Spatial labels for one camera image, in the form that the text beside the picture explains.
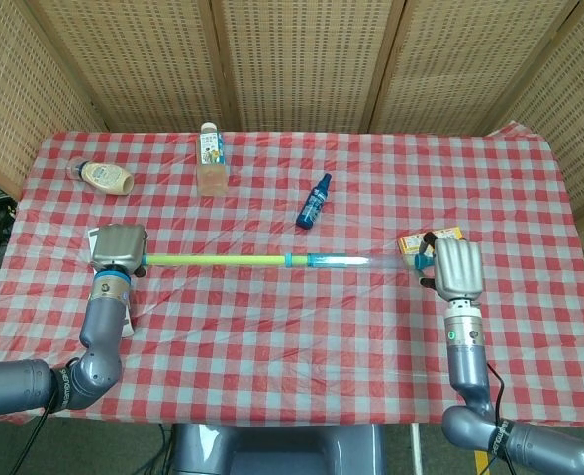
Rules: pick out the white folding stand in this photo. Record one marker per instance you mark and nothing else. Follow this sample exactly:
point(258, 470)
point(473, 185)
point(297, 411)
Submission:
point(128, 324)

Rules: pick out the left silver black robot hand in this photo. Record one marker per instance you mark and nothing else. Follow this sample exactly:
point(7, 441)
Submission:
point(119, 245)

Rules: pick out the yellow cardboard box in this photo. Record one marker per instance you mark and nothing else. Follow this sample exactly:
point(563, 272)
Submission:
point(411, 243)

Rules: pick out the bamboo folding screen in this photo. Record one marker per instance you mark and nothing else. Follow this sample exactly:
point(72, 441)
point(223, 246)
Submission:
point(302, 59)

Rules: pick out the green blue water squirter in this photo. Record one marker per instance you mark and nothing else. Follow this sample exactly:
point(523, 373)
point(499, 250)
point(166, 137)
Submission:
point(232, 260)

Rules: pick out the red white checkered tablecloth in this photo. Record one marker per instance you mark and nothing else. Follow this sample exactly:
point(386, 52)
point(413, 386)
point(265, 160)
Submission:
point(292, 356)

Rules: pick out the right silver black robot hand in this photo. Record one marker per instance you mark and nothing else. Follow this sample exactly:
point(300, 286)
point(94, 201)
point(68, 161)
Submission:
point(457, 267)

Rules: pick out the clear drink bottle printed label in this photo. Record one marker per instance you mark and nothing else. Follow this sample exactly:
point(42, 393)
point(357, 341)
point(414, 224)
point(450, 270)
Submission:
point(211, 158)

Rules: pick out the grey blue robot torso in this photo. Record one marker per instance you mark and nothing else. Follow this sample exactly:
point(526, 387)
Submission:
point(277, 450)

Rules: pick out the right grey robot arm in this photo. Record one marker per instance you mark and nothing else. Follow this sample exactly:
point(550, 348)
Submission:
point(470, 376)

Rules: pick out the beige mayonnaise squeeze bottle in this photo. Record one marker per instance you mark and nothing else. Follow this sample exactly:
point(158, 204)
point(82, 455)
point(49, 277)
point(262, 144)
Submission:
point(104, 177)

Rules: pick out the dark blue spray bottle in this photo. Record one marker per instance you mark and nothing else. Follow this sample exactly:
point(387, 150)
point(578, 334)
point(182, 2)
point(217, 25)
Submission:
point(314, 203)

